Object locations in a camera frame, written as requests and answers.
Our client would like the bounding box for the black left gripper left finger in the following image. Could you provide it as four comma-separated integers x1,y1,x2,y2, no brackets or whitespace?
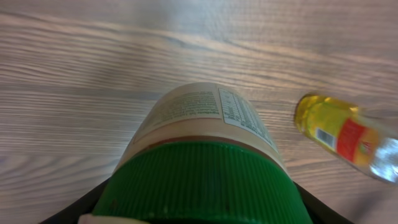
40,179,109,224

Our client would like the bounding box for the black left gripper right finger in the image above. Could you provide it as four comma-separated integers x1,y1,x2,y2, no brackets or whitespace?
295,182,353,224

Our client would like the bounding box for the yellow juice bottle silver cap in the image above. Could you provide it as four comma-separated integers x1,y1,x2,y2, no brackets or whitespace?
294,93,397,185

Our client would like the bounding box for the green lid white jar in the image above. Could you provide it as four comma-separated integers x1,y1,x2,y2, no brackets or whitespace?
79,83,312,223

